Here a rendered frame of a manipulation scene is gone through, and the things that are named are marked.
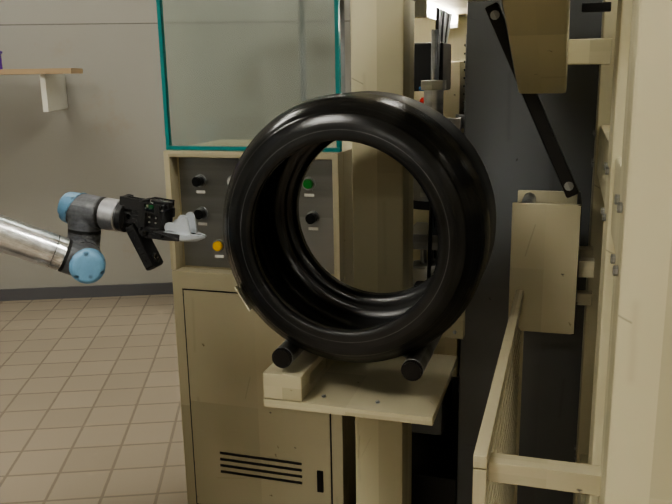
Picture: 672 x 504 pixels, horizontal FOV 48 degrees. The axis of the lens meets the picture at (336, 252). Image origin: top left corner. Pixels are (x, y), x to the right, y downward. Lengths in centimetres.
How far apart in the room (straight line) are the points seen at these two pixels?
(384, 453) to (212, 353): 67
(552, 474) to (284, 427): 148
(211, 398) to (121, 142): 310
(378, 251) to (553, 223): 43
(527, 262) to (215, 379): 113
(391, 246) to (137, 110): 362
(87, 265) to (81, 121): 370
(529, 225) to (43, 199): 420
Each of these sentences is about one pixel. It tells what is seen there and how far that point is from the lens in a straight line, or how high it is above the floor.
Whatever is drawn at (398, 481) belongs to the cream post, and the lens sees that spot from 211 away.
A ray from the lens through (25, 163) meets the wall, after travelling 550.
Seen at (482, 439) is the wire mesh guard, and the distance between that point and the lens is 108.
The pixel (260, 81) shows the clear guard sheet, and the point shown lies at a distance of 223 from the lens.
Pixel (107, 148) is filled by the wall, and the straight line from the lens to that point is 536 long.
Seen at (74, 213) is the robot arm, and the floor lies 118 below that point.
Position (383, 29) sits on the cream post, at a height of 158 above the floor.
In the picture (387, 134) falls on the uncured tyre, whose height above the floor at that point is 137.
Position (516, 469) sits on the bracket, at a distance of 106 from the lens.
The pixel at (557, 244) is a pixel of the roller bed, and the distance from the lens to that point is 175.
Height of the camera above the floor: 149
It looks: 13 degrees down
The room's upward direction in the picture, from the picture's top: 1 degrees counter-clockwise
